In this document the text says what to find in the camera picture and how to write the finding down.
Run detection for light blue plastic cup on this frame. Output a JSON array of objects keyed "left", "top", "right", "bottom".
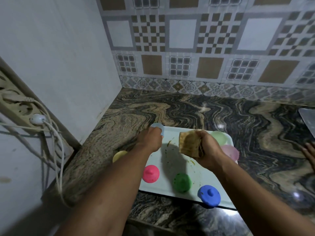
[{"left": 150, "top": 123, "right": 165, "bottom": 137}]

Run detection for person's right hand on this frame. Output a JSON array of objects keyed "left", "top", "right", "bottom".
[{"left": 195, "top": 130, "right": 228, "bottom": 168}]

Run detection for beige plug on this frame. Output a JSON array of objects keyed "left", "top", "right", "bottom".
[{"left": 1, "top": 92, "right": 32, "bottom": 103}]

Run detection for person's left forearm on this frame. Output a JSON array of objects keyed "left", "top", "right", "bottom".
[{"left": 55, "top": 144, "right": 153, "bottom": 236}]

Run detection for white rectangular tray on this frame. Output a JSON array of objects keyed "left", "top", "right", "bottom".
[{"left": 138, "top": 125, "right": 237, "bottom": 210}]

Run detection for light pink plastic cup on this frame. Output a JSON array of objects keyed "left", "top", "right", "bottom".
[{"left": 220, "top": 145, "right": 240, "bottom": 163}]

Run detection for pink plastic lid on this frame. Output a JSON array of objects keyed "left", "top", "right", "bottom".
[{"left": 142, "top": 165, "right": 160, "bottom": 183}]

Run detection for person's right forearm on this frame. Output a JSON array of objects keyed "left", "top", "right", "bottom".
[{"left": 214, "top": 155, "right": 315, "bottom": 236}]

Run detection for brown cleaning cloth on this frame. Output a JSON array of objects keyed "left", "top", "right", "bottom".
[{"left": 179, "top": 130, "right": 204, "bottom": 158}]

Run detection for beige power strip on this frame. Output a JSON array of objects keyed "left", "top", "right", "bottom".
[{"left": 0, "top": 68, "right": 51, "bottom": 128}]

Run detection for yellow plastic lid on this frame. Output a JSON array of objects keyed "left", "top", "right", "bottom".
[{"left": 112, "top": 150, "right": 128, "bottom": 163}]

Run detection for light green plastic cup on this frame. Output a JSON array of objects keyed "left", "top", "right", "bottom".
[{"left": 210, "top": 131, "right": 229, "bottom": 146}]

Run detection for blue plastic lid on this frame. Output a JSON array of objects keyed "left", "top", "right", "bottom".
[{"left": 197, "top": 185, "right": 221, "bottom": 208}]

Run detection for green plastic lid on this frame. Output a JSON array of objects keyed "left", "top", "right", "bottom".
[{"left": 172, "top": 173, "right": 192, "bottom": 193}]

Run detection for white round plug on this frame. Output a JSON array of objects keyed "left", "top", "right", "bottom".
[{"left": 30, "top": 114, "right": 47, "bottom": 125}]

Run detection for grey metal plate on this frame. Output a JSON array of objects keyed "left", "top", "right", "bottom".
[{"left": 298, "top": 108, "right": 315, "bottom": 139}]

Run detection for person's left hand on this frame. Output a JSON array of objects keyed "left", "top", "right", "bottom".
[{"left": 136, "top": 127, "right": 164, "bottom": 154}]

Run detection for beige cable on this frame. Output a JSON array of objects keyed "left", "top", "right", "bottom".
[{"left": 25, "top": 97, "right": 65, "bottom": 170}]

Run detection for white cable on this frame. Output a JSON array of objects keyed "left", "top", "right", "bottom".
[{"left": 41, "top": 119, "right": 73, "bottom": 208}]

